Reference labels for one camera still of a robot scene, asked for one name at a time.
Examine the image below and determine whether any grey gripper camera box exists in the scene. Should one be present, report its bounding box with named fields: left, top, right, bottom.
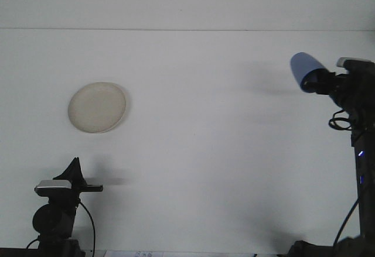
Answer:
left=34, top=180, right=73, bottom=197
left=336, top=57, right=372, bottom=68

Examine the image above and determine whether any pale round plate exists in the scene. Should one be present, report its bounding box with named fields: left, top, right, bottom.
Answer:
left=67, top=81, right=129, bottom=135

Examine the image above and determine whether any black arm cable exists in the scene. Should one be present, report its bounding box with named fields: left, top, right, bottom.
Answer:
left=76, top=200, right=97, bottom=254
left=328, top=107, right=360, bottom=248

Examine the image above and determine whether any pale blue cup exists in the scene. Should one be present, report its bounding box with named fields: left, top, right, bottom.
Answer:
left=289, top=52, right=326, bottom=93

